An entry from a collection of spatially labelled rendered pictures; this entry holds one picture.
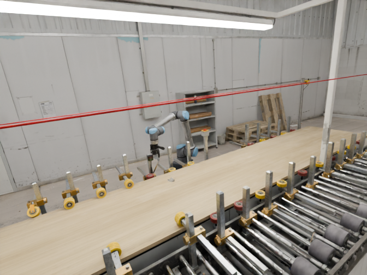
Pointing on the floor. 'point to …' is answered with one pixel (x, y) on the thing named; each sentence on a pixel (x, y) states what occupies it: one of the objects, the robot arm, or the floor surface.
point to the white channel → (271, 19)
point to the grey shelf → (198, 140)
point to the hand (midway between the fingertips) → (158, 159)
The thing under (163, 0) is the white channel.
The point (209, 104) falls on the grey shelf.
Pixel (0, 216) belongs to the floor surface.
